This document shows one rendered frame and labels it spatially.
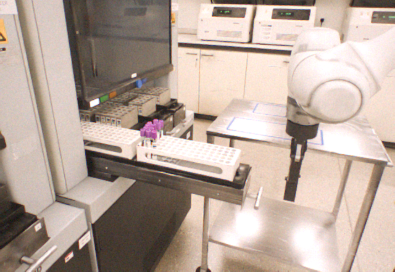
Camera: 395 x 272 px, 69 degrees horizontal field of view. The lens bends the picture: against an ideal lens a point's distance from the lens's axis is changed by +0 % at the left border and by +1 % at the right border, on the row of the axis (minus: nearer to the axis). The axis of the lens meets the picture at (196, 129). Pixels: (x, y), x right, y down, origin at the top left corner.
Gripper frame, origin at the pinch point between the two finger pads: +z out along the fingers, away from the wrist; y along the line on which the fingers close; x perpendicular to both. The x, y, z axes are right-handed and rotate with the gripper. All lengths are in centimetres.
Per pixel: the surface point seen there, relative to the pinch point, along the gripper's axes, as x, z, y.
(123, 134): -53, -7, -1
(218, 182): -18.8, -1.1, 5.7
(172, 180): -32.2, 0.9, 6.8
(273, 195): -7, 80, -111
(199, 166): -26.5, -1.1, 0.0
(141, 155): -43.1, -4.3, 5.1
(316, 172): 24, 80, -157
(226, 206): -28, 52, -51
